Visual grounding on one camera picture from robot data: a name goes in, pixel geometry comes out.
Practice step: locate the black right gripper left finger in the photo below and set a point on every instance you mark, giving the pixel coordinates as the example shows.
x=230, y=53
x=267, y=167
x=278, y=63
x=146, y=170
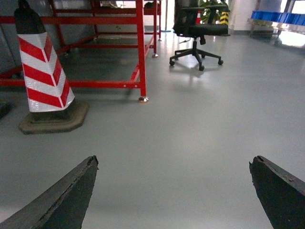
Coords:
x=63, y=205

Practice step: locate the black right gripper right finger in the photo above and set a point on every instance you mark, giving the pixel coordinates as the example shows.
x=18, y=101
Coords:
x=281, y=194

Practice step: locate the red white traffic cone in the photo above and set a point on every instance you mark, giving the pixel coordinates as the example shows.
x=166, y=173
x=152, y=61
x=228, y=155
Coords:
x=52, y=104

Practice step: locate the distant blue bins shelf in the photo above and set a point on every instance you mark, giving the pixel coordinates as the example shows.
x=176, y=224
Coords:
x=268, y=23

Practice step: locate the yellow black bollard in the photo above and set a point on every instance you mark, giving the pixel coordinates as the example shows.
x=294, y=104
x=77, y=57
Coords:
x=224, y=18

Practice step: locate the orange traffic cone far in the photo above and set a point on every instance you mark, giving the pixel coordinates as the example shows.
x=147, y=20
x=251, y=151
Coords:
x=198, y=19

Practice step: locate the green potted plant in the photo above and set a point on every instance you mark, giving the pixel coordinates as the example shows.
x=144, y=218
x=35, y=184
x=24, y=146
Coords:
x=213, y=10

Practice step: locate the black office chair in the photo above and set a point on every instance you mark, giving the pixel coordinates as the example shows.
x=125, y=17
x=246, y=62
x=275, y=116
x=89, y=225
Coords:
x=185, y=14

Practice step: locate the red metal table frame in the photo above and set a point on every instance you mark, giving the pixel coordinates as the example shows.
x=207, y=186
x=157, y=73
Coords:
x=98, y=16

